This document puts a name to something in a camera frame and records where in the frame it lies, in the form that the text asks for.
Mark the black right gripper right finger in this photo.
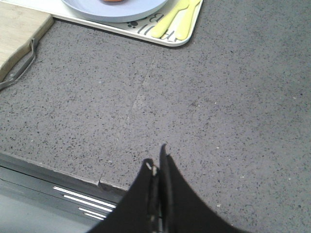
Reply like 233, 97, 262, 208
159, 144, 245, 233

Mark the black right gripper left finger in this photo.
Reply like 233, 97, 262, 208
89, 159, 158, 233

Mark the light blue plate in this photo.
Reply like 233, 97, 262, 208
63, 0, 166, 23

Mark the cream white tray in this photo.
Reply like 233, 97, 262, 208
7, 0, 203, 47

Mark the yellow plastic utensil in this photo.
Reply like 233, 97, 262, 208
175, 0, 201, 40
150, 0, 190, 38

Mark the wooden cutting board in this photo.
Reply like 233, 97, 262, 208
0, 2, 53, 81

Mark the metal cutting board handle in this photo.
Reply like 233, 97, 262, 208
0, 38, 38, 90

